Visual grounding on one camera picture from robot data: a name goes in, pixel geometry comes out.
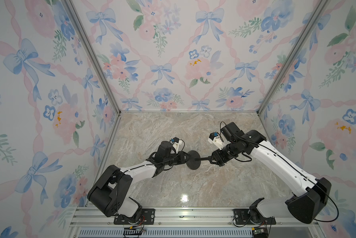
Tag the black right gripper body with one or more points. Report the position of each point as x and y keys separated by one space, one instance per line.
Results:
x=224 y=153

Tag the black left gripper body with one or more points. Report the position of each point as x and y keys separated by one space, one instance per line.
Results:
x=180 y=159

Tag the black round microphone stand base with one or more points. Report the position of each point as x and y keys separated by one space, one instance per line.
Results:
x=193 y=161

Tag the black microphone stand pole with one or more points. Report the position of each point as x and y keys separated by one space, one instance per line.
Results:
x=205 y=159

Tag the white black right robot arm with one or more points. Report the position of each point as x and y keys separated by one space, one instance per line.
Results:
x=309 y=194

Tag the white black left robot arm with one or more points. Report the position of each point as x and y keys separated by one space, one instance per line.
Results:
x=109 y=193

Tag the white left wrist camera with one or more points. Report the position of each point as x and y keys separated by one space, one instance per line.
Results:
x=177 y=144

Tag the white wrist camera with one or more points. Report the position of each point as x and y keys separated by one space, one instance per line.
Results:
x=216 y=139
x=177 y=144

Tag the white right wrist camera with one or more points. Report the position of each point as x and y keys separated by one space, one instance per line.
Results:
x=216 y=139

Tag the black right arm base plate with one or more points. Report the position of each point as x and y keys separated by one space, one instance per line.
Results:
x=249 y=216

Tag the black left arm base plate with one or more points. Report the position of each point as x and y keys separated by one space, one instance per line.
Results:
x=143 y=217

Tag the aluminium right corner post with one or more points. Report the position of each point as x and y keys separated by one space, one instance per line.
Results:
x=306 y=31

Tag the aluminium corner post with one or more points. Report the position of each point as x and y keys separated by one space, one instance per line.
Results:
x=77 y=24
x=306 y=31

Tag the aluminium left corner post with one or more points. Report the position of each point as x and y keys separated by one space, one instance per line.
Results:
x=77 y=24

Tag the aluminium mounting rail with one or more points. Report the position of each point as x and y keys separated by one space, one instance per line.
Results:
x=187 y=222

